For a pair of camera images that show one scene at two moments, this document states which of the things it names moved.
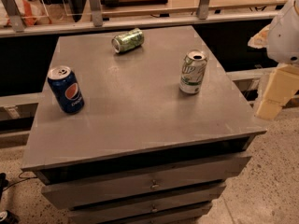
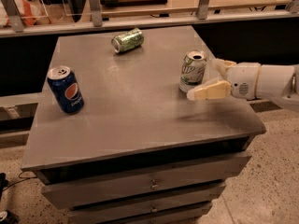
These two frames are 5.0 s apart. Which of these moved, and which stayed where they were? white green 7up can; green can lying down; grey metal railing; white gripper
Moved: white gripper
Stayed: grey metal railing; green can lying down; white green 7up can
